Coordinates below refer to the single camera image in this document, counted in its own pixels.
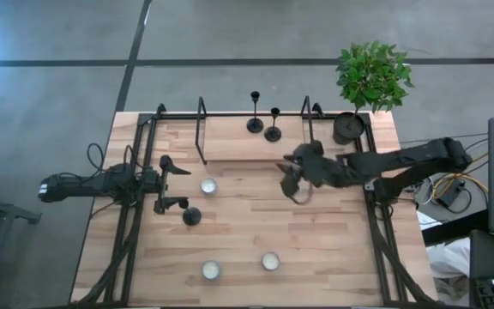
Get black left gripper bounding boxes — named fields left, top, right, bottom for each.
left=142, top=154, right=191, bottom=215

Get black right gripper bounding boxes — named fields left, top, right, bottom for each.
left=289, top=141, right=347, bottom=189

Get short black candlestick holder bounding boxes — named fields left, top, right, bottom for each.
left=178, top=197, right=203, bottom=227
left=263, top=106, right=283, bottom=143

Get white tealight candle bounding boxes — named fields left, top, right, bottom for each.
left=201, top=259, right=222, bottom=282
left=199, top=177, right=219, bottom=197

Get tall black candlestick holder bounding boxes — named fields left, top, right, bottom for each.
left=245, top=90, right=265, bottom=134

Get purple candle tin white sticker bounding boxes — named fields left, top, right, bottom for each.
left=261, top=251, right=281, bottom=272

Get wooden shelf black metal legs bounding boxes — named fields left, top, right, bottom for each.
left=194, top=94, right=316, bottom=167

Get green potted plant black pot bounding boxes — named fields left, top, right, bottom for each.
left=331, top=39, right=415, bottom=146

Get white paper sheet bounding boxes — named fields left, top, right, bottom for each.
left=417, top=211, right=443, bottom=231

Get black power adapter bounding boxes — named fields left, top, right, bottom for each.
left=437, top=179, right=467, bottom=208

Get white bag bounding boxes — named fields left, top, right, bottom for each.
left=425, top=237, right=472, bottom=297

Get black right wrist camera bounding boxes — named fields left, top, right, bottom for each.
left=279, top=170, right=303, bottom=200

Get black aluminium rig frame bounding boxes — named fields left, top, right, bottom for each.
left=69, top=102, right=441, bottom=308

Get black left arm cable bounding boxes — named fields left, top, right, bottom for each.
left=86, top=142, right=145, bottom=173

